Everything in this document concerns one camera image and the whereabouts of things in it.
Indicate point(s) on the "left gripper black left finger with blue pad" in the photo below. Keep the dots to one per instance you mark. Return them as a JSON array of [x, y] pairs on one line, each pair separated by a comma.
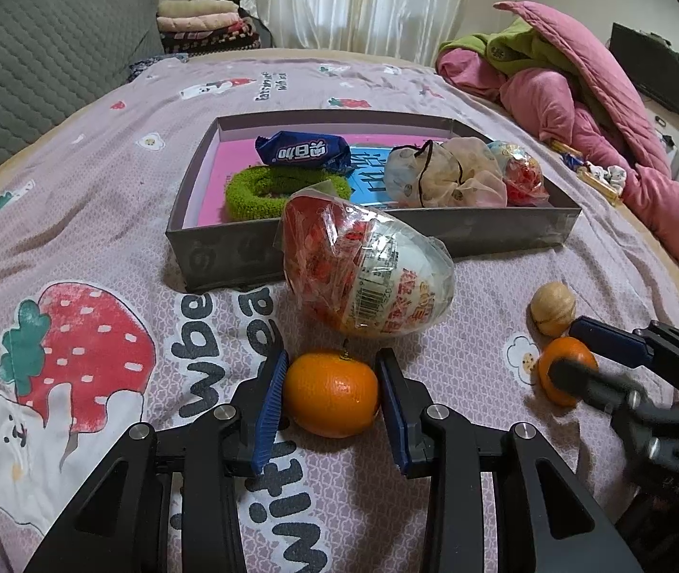
[[119, 518]]

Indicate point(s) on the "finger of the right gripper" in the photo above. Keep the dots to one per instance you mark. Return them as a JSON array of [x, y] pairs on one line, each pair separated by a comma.
[[615, 397], [655, 347]]

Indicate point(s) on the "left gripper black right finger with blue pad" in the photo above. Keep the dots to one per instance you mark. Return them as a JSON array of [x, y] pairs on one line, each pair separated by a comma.
[[546, 520]]

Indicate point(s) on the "orange mandarin with stem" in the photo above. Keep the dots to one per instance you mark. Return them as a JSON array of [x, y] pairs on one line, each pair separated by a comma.
[[330, 395]]

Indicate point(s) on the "red toy egg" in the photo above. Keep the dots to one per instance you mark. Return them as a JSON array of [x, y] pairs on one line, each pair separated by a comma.
[[361, 271]]

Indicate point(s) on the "beige mesh drawstring pouch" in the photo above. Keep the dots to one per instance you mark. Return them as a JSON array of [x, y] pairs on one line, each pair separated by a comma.
[[460, 172]]

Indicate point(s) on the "green fuzzy hair scrunchie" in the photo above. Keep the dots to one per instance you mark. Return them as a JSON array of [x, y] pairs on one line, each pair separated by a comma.
[[261, 192]]

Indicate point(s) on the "blue snack packet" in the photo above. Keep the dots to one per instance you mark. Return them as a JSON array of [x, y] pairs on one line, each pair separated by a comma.
[[315, 151]]

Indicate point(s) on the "small clutter on bed edge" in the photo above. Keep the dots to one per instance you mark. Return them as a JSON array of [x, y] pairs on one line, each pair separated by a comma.
[[608, 181]]

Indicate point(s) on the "pink quilted comforter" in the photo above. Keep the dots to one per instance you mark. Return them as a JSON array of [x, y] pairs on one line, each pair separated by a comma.
[[597, 112]]

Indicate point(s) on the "black flat television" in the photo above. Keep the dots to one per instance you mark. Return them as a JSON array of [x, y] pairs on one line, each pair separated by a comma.
[[650, 63]]

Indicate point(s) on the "pink blue children's book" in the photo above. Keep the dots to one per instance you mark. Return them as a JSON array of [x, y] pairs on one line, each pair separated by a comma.
[[224, 158]]

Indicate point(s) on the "green blanket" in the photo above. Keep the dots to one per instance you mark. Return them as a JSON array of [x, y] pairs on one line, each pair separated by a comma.
[[517, 48]]

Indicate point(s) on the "grey shallow cardboard tray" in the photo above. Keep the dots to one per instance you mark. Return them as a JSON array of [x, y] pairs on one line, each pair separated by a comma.
[[242, 253]]

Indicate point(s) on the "grey quilted headboard cover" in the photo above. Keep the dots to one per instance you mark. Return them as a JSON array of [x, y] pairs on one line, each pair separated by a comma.
[[57, 56]]

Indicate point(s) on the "stack of folded blankets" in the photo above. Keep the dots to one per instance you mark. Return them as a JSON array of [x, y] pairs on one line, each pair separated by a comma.
[[206, 26]]

